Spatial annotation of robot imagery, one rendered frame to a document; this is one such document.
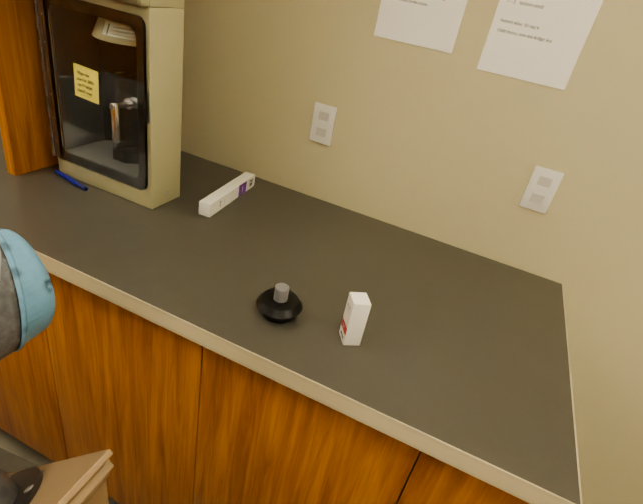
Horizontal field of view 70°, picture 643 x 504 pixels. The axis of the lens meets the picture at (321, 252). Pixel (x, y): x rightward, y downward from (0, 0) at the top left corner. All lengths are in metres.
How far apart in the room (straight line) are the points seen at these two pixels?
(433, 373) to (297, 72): 0.93
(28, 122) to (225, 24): 0.61
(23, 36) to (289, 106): 0.69
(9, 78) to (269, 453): 1.07
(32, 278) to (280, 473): 0.72
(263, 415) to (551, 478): 0.52
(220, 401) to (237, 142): 0.87
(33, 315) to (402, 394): 0.57
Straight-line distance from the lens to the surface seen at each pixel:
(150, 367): 1.10
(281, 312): 0.88
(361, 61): 1.35
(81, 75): 1.28
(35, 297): 0.52
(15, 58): 1.40
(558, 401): 0.99
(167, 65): 1.19
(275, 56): 1.45
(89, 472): 0.44
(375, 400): 0.81
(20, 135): 1.44
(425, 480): 0.92
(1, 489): 0.50
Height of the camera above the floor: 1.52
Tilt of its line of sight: 30 degrees down
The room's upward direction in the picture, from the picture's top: 12 degrees clockwise
